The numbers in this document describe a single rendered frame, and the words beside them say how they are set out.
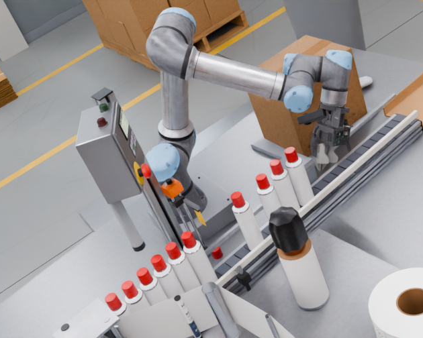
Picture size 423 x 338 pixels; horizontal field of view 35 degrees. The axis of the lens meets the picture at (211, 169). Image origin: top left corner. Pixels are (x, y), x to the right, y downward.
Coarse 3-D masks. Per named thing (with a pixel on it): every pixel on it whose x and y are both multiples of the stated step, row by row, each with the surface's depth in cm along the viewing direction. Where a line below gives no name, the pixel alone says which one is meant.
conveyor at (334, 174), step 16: (384, 128) 225; (368, 144) 221; (352, 160) 217; (368, 160) 215; (336, 176) 214; (352, 176) 211; (240, 256) 200; (256, 256) 198; (224, 272) 197; (224, 288) 192
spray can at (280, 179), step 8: (272, 160) 197; (272, 168) 195; (280, 168) 195; (272, 176) 197; (280, 176) 196; (288, 176) 197; (280, 184) 197; (288, 184) 198; (280, 192) 199; (288, 192) 199; (280, 200) 202; (288, 200) 200; (296, 200) 202; (296, 208) 203
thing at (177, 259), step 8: (168, 248) 181; (176, 248) 181; (176, 256) 182; (184, 256) 183; (176, 264) 182; (184, 264) 183; (176, 272) 185; (184, 272) 184; (192, 272) 186; (184, 280) 186; (192, 280) 187; (184, 288) 188; (192, 288) 188
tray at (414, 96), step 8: (416, 80) 243; (408, 88) 242; (416, 88) 245; (400, 96) 241; (408, 96) 243; (416, 96) 241; (392, 104) 239; (400, 104) 241; (408, 104) 239; (416, 104) 237; (384, 112) 238; (392, 112) 239; (400, 112) 237; (408, 112) 235
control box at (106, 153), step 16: (96, 112) 170; (112, 112) 167; (80, 128) 166; (96, 128) 163; (112, 128) 162; (80, 144) 160; (96, 144) 160; (112, 144) 160; (128, 144) 169; (96, 160) 163; (112, 160) 163; (128, 160) 164; (96, 176) 165; (112, 176) 166; (128, 176) 166; (112, 192) 168; (128, 192) 169
